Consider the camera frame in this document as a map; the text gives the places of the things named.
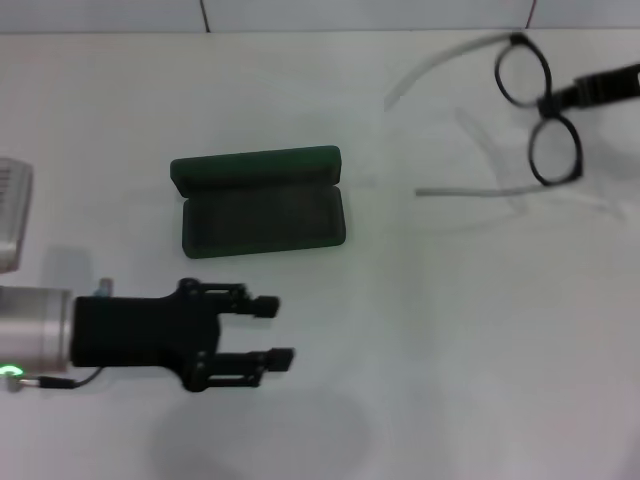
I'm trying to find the green glasses case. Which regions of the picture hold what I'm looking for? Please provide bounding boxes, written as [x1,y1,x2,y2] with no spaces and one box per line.
[169,144,348,260]

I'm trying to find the black glasses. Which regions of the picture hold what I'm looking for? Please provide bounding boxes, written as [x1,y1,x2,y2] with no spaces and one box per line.
[383,31,586,199]

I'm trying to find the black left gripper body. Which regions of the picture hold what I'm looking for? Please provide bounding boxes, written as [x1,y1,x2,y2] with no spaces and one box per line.
[72,278,224,394]

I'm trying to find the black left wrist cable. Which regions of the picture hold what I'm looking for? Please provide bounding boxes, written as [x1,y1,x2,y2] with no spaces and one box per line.
[0,368,105,395]

